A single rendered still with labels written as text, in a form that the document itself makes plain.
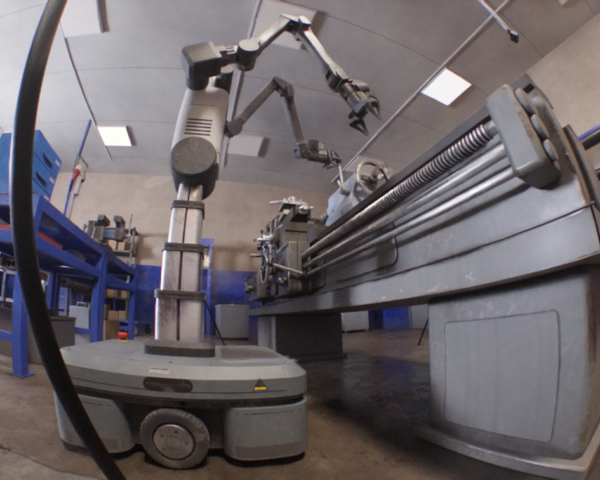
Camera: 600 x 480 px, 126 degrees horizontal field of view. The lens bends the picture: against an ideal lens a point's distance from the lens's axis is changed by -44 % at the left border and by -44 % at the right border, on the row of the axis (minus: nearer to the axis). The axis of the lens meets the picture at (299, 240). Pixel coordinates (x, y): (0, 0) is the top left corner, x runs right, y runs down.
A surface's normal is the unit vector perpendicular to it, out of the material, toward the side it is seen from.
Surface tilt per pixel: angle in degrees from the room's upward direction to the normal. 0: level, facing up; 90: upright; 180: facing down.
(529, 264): 90
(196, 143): 90
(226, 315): 90
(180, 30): 180
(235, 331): 90
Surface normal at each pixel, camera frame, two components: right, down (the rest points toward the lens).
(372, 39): 0.03, 0.96
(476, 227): -0.95, -0.07
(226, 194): 0.32, -0.27
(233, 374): 0.19, -0.87
